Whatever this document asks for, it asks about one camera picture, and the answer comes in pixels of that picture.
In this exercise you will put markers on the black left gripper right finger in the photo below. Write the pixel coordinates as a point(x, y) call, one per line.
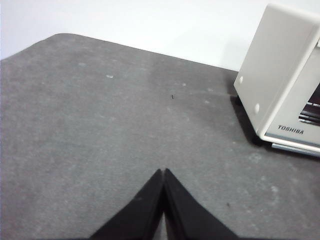
point(185, 215)

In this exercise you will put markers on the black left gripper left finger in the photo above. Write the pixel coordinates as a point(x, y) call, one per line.
point(140, 215)

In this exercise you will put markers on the cream Toshiba toaster oven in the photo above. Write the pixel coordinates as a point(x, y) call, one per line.
point(270, 65)

